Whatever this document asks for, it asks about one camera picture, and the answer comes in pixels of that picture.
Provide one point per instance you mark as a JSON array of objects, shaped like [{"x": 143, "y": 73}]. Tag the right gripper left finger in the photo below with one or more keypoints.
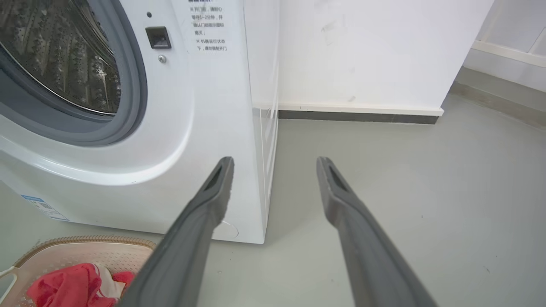
[{"x": 183, "y": 256}]

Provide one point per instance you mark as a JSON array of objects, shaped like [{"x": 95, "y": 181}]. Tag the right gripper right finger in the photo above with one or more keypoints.
[{"x": 371, "y": 264}]

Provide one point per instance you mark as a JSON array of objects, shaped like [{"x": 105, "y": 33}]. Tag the red and white garment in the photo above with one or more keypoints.
[{"x": 64, "y": 285}]

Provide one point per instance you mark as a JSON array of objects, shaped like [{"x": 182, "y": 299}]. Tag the cream plastic laundry basket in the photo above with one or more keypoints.
[{"x": 64, "y": 251}]

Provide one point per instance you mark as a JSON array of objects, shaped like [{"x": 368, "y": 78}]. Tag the stainless steel washing machine drum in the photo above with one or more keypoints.
[{"x": 55, "y": 51}]

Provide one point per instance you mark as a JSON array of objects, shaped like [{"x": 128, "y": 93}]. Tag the round white filter cover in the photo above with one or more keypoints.
[{"x": 228, "y": 230}]

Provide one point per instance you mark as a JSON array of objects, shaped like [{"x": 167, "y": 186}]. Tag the blue energy label sticker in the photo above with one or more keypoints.
[{"x": 45, "y": 208}]

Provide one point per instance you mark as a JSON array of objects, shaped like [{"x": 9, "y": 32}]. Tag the white front-load washing machine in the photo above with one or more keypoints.
[{"x": 204, "y": 106}]

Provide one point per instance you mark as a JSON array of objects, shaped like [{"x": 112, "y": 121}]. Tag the grey rubber door gasket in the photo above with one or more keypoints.
[{"x": 128, "y": 106}]

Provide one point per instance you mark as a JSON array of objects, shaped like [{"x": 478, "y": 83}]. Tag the white and black wall baseboard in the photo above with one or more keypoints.
[{"x": 503, "y": 53}]

